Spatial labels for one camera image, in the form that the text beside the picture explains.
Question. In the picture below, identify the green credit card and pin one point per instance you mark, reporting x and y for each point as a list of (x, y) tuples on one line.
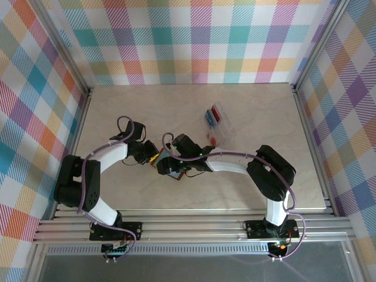
[(161, 155)]

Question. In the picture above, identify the brown leather card holder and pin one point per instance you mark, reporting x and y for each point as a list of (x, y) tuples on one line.
[(177, 175)]

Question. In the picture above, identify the clear acrylic card box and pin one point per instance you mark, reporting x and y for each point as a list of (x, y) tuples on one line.
[(227, 129)]

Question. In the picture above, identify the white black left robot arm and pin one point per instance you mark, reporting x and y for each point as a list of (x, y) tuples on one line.
[(111, 154)]

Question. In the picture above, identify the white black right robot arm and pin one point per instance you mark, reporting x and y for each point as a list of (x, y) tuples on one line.
[(229, 166)]

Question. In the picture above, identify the red card stack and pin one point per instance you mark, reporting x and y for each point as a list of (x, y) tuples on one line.
[(216, 114)]

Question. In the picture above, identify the perforated metal strip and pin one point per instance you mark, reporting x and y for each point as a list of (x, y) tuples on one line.
[(191, 250)]

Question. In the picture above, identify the grey metal sheet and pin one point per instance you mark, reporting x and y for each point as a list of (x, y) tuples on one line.
[(191, 268)]

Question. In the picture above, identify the aluminium left side rail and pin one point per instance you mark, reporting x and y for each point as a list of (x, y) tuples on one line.
[(80, 120)]

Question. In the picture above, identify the aluminium rail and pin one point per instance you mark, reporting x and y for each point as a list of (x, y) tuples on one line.
[(313, 147), (80, 120)]

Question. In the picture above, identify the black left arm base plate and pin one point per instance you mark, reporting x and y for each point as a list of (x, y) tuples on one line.
[(132, 230)]

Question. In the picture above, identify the aluminium rail frame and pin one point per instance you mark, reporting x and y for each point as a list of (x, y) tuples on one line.
[(191, 226)]

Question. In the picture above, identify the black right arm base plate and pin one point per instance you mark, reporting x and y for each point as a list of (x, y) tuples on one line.
[(255, 229)]

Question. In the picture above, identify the aluminium right side rail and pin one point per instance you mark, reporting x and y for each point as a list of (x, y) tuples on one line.
[(313, 147)]

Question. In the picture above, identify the aluminium left corner post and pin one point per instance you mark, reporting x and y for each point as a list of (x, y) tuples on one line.
[(65, 48)]

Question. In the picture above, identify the aluminium corner post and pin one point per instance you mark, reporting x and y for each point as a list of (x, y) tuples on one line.
[(65, 48), (318, 42)]

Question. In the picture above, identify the aluminium right corner post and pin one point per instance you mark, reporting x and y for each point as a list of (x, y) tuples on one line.
[(318, 42)]

